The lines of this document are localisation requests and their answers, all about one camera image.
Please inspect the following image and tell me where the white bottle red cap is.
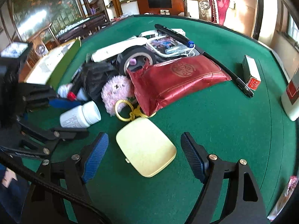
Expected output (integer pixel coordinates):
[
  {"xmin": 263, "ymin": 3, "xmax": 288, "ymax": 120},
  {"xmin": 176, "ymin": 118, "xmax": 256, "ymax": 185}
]
[{"xmin": 57, "ymin": 83, "xmax": 89, "ymax": 101}]

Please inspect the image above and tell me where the white pill bottle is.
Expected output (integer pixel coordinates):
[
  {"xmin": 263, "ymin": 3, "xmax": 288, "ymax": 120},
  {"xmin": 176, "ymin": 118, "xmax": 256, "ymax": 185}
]
[{"xmin": 60, "ymin": 101, "xmax": 101, "ymax": 128}]

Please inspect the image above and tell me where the white printed medicine box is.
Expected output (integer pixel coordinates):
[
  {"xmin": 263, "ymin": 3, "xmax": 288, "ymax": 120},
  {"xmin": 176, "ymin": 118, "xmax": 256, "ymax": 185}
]
[{"xmin": 24, "ymin": 38, "xmax": 81, "ymax": 90}]

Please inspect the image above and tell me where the cream yellow plastic case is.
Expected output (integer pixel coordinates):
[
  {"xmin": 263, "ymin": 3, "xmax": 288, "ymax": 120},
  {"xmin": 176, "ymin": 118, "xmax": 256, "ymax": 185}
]
[{"xmin": 115, "ymin": 117, "xmax": 177, "ymax": 178}]

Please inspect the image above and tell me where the black tape roll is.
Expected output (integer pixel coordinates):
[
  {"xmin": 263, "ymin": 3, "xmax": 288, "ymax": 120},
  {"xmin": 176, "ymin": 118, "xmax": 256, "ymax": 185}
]
[{"xmin": 116, "ymin": 46, "xmax": 157, "ymax": 75}]

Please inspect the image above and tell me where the red foil pouch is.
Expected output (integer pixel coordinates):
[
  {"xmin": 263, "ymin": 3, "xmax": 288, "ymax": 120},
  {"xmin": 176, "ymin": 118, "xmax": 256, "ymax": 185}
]
[{"xmin": 127, "ymin": 55, "xmax": 231, "ymax": 116}]

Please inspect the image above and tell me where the small white red box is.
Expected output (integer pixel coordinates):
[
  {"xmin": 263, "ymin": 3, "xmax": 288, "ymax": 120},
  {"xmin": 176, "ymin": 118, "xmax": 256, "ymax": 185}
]
[{"xmin": 242, "ymin": 55, "xmax": 261, "ymax": 91}]

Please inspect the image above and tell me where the black plastic bag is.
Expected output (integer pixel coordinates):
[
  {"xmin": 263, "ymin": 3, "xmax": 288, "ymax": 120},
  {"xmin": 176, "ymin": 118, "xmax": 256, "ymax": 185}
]
[{"xmin": 81, "ymin": 62, "xmax": 119, "ymax": 103}]

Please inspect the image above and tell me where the pink fluffy pompom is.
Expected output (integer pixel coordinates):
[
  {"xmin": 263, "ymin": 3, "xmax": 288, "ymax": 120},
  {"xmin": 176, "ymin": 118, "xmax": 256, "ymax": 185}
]
[{"xmin": 101, "ymin": 75, "xmax": 137, "ymax": 116}]

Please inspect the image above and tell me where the long black pen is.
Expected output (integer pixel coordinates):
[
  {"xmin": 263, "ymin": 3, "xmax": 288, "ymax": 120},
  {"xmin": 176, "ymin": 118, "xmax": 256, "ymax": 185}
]
[{"xmin": 195, "ymin": 45, "xmax": 254, "ymax": 98}]

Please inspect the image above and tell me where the large white bottle red label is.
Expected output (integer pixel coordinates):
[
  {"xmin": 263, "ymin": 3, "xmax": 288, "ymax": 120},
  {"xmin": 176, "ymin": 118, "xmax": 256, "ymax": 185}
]
[{"xmin": 281, "ymin": 68, "xmax": 299, "ymax": 121}]

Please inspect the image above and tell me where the clear bag of trinkets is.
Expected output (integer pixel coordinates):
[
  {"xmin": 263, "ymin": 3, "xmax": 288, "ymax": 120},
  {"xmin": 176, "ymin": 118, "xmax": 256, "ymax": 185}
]
[{"xmin": 145, "ymin": 35, "xmax": 195, "ymax": 58}]

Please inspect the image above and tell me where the black remote control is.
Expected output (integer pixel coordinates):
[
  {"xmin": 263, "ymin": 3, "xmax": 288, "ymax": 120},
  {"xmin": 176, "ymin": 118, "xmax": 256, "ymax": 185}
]
[{"xmin": 155, "ymin": 24, "xmax": 195, "ymax": 48}]

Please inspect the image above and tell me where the wooden chair with red cloth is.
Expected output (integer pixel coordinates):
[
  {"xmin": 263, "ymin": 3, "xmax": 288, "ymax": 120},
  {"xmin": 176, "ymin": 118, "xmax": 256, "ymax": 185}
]
[{"xmin": 183, "ymin": 0, "xmax": 230, "ymax": 25}]

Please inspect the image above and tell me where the yellow key ring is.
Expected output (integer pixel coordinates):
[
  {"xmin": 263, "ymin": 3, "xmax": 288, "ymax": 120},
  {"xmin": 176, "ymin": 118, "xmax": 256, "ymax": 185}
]
[{"xmin": 114, "ymin": 99, "xmax": 157, "ymax": 122}]

